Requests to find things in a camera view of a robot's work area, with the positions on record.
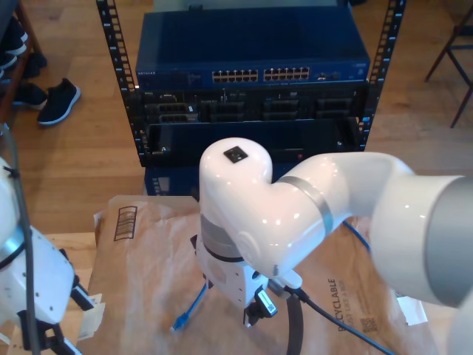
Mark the blue network cable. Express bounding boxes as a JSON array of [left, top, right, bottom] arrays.
[[169, 220, 372, 334]]

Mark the brown packing paper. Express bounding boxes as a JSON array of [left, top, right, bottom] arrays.
[[73, 194, 440, 355]]

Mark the dark sneaker white sole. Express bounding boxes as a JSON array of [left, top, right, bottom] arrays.
[[36, 77, 82, 126], [13, 81, 49, 111], [0, 16, 30, 56], [0, 51, 18, 71]]

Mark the black rack server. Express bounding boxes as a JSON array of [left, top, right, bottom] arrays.
[[139, 87, 370, 123]]

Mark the black shoe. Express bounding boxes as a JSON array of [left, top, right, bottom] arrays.
[[21, 51, 49, 79]]

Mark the grey flat panel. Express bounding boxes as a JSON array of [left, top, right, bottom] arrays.
[[153, 0, 350, 14]]

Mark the dark metal chair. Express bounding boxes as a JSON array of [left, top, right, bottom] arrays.
[[423, 3, 473, 129]]

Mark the black camera cable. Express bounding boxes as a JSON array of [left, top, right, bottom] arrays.
[[271, 283, 398, 355]]

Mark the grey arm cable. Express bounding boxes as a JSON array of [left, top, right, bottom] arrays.
[[0, 124, 41, 352]]

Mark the black server rack frame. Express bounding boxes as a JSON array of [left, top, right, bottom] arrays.
[[95, 0, 407, 169]]

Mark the blue network switch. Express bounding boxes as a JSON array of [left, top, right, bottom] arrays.
[[135, 7, 372, 89]]

